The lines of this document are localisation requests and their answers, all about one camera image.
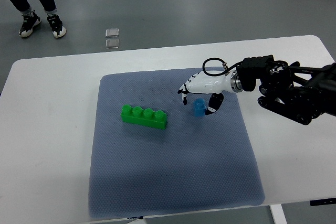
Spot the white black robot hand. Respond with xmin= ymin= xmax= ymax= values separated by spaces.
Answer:
xmin=177 ymin=71 xmax=235 ymax=115

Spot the blue toy block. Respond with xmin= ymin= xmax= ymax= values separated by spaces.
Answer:
xmin=193 ymin=98 xmax=206 ymax=117

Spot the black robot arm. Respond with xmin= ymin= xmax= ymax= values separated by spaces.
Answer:
xmin=233 ymin=55 xmax=335 ymax=125

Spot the green four-stud toy block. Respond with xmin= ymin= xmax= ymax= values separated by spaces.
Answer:
xmin=121 ymin=104 xmax=167 ymax=130

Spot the grey-blue textured mat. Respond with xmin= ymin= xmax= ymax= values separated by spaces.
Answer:
xmin=89 ymin=68 xmax=265 ymax=219

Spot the upper metal floor plate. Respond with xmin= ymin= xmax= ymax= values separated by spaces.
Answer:
xmin=106 ymin=28 xmax=119 ymax=38

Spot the white table leg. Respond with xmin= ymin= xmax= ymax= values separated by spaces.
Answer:
xmin=269 ymin=204 xmax=287 ymax=224

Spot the black white left sneaker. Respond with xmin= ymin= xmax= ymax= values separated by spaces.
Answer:
xmin=47 ymin=14 xmax=67 ymax=38

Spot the black white sneaker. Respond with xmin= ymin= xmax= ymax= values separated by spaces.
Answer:
xmin=19 ymin=12 xmax=41 ymax=38
xmin=47 ymin=14 xmax=67 ymax=38

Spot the black table control panel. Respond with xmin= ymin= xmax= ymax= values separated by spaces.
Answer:
xmin=310 ymin=198 xmax=336 ymax=206

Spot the black white right sneaker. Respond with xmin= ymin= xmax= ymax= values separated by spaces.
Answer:
xmin=19 ymin=12 xmax=41 ymax=38

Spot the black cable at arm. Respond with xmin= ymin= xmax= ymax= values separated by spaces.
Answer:
xmin=202 ymin=58 xmax=244 ymax=77

